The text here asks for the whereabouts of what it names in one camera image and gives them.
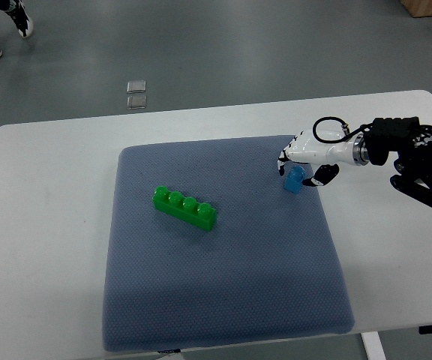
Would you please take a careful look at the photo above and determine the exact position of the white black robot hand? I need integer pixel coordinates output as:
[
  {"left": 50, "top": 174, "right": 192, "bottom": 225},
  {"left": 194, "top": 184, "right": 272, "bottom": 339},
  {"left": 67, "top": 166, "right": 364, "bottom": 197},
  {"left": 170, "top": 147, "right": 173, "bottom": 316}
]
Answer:
[{"left": 277, "top": 130, "right": 369, "bottom": 187}]

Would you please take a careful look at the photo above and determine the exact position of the blue toy block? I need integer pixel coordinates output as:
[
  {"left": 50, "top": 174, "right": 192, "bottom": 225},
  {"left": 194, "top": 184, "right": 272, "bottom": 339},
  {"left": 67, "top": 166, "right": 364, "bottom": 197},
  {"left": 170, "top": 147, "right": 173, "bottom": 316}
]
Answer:
[{"left": 283, "top": 166, "right": 306, "bottom": 194}]

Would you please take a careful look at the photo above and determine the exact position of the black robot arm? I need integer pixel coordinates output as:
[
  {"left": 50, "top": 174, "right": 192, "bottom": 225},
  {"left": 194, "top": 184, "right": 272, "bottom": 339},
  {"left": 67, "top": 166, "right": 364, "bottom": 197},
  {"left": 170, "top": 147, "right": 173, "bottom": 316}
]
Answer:
[{"left": 358, "top": 117, "right": 432, "bottom": 208}]

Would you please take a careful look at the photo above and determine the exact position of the green four-stud toy block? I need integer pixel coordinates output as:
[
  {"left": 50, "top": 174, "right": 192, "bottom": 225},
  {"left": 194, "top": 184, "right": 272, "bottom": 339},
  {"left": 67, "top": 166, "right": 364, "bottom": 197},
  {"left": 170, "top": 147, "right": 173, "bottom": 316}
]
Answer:
[{"left": 152, "top": 186, "right": 217, "bottom": 231}]

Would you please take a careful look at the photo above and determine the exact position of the blue-grey textured mat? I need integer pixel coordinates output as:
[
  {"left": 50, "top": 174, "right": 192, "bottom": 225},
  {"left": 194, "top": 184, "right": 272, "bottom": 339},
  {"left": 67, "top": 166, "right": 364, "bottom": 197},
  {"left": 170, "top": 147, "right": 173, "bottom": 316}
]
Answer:
[{"left": 103, "top": 135, "right": 355, "bottom": 352}]

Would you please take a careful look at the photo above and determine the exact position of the wooden box corner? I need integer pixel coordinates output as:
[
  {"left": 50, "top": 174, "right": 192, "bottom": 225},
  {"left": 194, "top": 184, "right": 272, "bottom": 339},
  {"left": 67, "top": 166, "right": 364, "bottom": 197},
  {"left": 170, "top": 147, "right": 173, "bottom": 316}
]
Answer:
[{"left": 400, "top": 0, "right": 432, "bottom": 18}]

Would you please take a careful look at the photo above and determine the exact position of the white table leg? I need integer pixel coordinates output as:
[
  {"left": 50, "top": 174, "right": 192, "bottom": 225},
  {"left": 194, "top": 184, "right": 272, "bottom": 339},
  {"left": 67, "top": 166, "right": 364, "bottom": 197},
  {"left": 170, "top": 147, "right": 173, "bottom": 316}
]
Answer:
[{"left": 361, "top": 331, "right": 386, "bottom": 360}]

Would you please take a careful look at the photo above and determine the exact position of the lower metal floor plate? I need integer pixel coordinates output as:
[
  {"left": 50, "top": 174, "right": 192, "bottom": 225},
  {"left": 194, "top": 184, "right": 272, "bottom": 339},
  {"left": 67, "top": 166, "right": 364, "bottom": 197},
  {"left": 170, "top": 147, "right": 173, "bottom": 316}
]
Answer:
[{"left": 127, "top": 94, "right": 147, "bottom": 110}]

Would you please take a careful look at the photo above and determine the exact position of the metal floor plate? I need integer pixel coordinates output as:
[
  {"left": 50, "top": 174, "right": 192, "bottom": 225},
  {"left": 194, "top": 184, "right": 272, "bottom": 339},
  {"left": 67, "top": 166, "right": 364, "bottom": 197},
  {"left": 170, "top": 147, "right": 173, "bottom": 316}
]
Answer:
[
  {"left": 127, "top": 94, "right": 147, "bottom": 110},
  {"left": 126, "top": 79, "right": 146, "bottom": 94}
]

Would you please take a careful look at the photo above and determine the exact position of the upper metal floor plate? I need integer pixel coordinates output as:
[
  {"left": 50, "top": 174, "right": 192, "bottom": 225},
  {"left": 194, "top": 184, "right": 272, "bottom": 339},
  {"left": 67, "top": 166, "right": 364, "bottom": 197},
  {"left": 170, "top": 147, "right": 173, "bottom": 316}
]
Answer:
[{"left": 126, "top": 79, "right": 146, "bottom": 94}]

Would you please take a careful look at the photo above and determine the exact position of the black looped cable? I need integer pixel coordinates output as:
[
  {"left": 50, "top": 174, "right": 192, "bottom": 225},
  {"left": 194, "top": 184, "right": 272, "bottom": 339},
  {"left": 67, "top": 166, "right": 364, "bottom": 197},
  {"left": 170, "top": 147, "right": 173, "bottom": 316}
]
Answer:
[{"left": 311, "top": 117, "right": 371, "bottom": 144}]

